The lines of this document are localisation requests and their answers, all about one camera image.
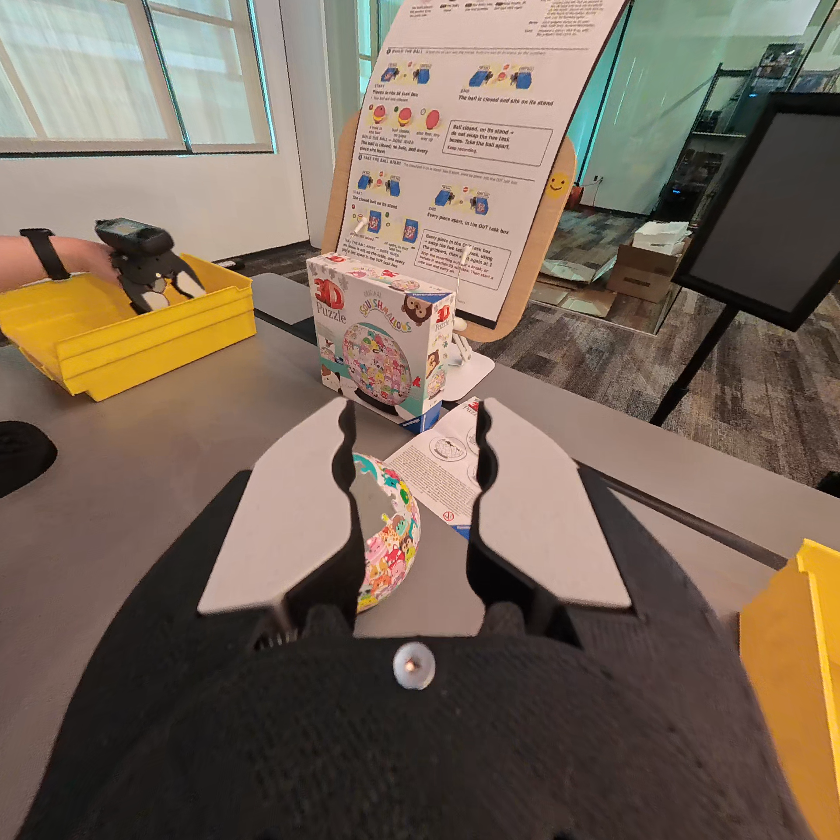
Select black wrist watch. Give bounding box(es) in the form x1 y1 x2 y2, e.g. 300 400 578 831
20 227 72 282

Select person's left forearm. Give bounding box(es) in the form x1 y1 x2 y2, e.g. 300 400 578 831
0 235 83 293

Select yellow plastic bin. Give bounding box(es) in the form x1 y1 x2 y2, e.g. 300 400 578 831
0 252 257 403
738 538 840 840

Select white board stand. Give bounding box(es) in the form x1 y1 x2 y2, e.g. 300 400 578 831
449 315 496 401

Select flattened cardboard sheets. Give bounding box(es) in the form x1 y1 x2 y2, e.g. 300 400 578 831
535 259 621 319

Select black textured round object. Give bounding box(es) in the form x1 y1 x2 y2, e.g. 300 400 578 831
0 420 59 500

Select colourful puzzle box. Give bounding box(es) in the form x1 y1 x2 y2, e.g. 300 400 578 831
306 252 457 434

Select person's left hand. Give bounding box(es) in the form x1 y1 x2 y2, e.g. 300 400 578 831
69 239 131 286

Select white instruction leaflet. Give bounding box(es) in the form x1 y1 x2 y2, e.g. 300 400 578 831
384 397 500 540

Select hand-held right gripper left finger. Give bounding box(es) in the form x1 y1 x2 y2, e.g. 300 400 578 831
197 395 368 618

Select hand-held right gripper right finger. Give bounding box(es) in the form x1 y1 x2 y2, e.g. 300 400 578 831
466 395 634 611

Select black screen on stand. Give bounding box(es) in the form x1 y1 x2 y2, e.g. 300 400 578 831
650 92 840 427

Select window with white frame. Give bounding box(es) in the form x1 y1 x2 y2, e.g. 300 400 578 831
0 0 277 156

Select colourful puzzle ball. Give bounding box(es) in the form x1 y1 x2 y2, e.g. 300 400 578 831
351 453 422 614

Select brown cardboard box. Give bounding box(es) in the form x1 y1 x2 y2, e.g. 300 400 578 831
607 220 691 303

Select black shelf rack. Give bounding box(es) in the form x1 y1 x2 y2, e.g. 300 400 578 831
656 39 840 217

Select instruction sheet on wooden board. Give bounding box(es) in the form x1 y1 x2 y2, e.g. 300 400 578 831
322 0 634 343

